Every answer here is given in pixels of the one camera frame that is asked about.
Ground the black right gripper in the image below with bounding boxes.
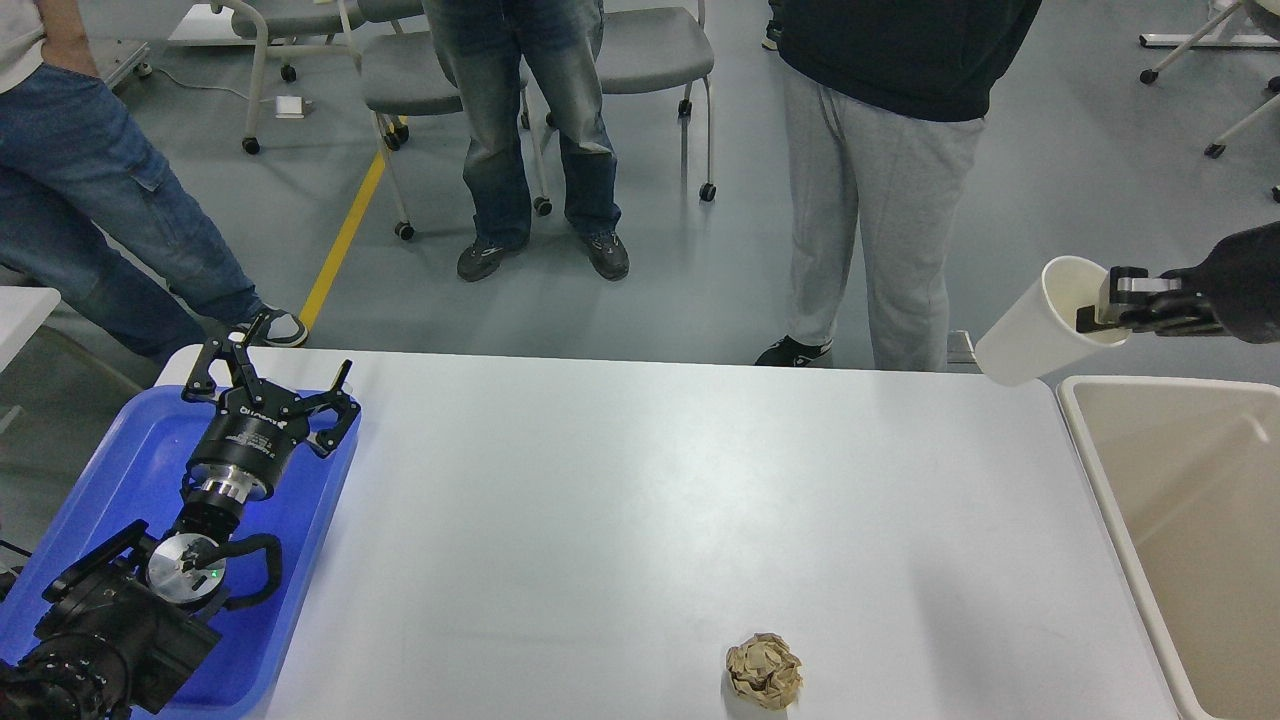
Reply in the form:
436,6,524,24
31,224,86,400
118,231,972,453
1076,222,1279,345

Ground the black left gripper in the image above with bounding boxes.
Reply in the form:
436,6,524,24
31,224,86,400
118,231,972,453
180,316,364,500

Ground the white paper cup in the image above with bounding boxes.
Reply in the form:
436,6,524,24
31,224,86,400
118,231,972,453
975,256,1130,386

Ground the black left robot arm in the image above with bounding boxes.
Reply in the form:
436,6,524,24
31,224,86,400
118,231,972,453
3,322,361,719

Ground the blue plastic tray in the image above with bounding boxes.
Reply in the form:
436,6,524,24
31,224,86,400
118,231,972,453
1,386,357,719

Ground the beige plastic bin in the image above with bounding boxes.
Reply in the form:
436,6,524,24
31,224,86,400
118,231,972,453
1059,375,1279,719

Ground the white side table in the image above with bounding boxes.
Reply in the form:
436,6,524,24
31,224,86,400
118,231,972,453
0,286,61,372

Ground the white chair base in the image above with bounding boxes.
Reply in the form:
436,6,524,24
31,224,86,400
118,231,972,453
1138,1,1279,159

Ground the white power adapter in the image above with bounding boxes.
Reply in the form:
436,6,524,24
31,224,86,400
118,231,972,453
274,95,307,119

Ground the person in blue jeans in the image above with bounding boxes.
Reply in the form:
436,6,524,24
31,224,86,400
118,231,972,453
1,1,308,363

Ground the person in grey sweatpants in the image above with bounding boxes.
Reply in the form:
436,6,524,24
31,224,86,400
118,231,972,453
758,1,1041,372

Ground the grey chair middle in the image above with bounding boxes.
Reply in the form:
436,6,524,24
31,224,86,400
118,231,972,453
338,0,553,242

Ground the grey chair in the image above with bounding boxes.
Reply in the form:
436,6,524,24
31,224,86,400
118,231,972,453
545,0,719,202
338,0,553,242
209,1,365,155

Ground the grey chair left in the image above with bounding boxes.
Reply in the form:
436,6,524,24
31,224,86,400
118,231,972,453
209,1,365,155

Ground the person in faded jeans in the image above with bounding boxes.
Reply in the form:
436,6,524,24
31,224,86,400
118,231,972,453
421,0,631,283

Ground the grey chair right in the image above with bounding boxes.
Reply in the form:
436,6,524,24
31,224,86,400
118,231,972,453
545,0,719,202

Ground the crumpled brown paper ball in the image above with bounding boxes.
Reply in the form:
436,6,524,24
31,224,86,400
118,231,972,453
724,633,804,711

